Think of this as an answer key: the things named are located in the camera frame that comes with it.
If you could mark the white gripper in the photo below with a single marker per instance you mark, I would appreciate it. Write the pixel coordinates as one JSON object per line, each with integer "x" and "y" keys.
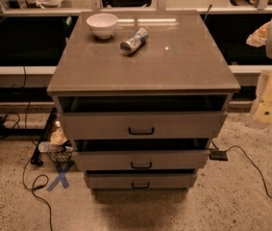
{"x": 263, "y": 111}

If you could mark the grey drawer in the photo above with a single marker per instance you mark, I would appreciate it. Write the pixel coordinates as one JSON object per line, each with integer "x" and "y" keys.
{"x": 141, "y": 154}
{"x": 175, "y": 179}
{"x": 153, "y": 125}

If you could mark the grey drawer cabinet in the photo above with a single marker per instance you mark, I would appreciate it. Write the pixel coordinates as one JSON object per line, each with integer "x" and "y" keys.
{"x": 177, "y": 69}

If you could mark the black foot pedal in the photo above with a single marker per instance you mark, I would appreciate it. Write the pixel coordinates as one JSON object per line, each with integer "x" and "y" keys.
{"x": 218, "y": 155}

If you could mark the crushed silver blue can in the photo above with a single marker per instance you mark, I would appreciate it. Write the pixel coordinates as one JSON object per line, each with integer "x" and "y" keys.
{"x": 130, "y": 46}

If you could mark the white bowl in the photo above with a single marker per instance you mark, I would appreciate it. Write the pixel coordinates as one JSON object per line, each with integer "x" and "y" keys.
{"x": 102, "y": 25}

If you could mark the blue tape cross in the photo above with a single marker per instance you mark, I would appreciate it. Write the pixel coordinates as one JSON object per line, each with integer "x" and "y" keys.
{"x": 62, "y": 169}

